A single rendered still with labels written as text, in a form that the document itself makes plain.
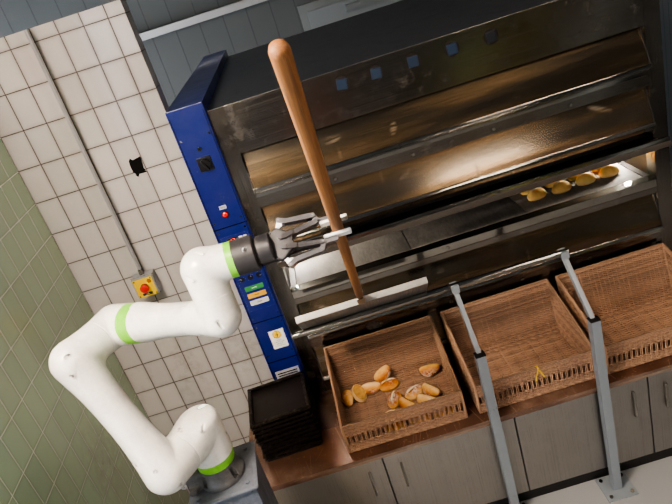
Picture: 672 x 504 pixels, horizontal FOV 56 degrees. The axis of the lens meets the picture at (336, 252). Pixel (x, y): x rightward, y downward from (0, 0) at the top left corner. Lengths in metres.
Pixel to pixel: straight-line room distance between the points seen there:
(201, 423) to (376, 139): 1.45
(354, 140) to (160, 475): 1.60
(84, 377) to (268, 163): 1.35
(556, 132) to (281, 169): 1.24
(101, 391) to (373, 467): 1.47
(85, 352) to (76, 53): 1.37
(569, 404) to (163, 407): 1.94
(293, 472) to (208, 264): 1.60
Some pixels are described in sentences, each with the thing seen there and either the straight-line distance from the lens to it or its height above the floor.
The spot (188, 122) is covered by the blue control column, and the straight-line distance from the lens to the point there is 2.75.
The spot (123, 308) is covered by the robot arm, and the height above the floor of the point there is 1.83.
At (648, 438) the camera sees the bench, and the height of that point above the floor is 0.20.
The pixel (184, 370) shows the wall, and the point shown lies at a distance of 3.27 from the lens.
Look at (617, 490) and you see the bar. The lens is 3.39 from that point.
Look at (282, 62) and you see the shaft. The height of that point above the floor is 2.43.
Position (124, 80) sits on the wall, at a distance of 2.79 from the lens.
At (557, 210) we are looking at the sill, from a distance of 3.18.
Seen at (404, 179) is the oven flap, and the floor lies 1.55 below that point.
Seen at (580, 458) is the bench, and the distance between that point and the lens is 3.26.
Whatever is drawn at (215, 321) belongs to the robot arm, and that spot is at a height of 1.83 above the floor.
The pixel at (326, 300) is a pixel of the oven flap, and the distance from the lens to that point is 3.10.
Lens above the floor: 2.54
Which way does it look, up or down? 24 degrees down
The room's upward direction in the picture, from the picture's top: 18 degrees counter-clockwise
